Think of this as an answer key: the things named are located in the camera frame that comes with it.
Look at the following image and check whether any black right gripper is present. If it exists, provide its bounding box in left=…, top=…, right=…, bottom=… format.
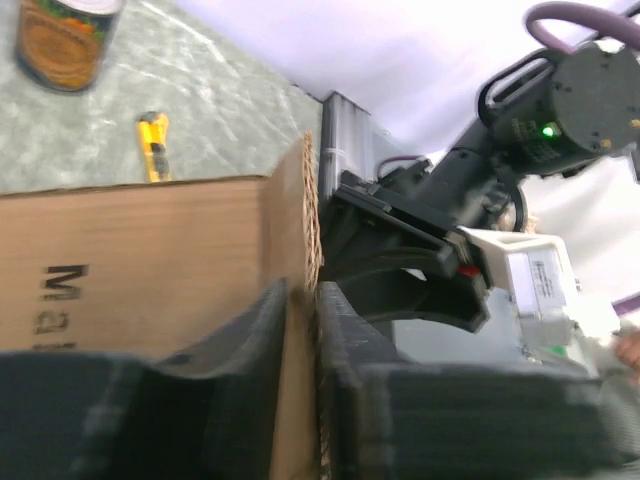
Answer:
left=324, top=124, right=528, bottom=333

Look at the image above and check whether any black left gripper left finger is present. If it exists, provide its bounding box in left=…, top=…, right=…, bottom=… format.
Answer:
left=1, top=280, right=288, bottom=479

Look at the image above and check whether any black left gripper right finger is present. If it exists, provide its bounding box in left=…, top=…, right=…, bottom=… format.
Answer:
left=318, top=283, right=639, bottom=479

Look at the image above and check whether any brown cardboard express box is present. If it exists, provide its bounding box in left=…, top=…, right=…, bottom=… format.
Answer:
left=1, top=135, right=321, bottom=479

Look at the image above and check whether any yellow utility knife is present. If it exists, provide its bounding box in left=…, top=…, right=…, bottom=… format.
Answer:
left=136, top=111, right=172, bottom=183

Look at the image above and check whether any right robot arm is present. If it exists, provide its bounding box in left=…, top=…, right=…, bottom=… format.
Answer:
left=319, top=44, right=639, bottom=479

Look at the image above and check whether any orange label tin can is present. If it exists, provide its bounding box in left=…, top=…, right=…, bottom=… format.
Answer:
left=15, top=0, right=125, bottom=93

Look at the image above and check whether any aluminium rail frame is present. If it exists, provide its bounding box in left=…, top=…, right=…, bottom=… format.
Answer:
left=318, top=92, right=374, bottom=200

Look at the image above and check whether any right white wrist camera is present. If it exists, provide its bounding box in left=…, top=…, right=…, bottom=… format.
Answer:
left=465, top=228, right=620, bottom=363

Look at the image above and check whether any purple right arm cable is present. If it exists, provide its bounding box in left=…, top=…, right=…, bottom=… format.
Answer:
left=527, top=0, right=640, bottom=54

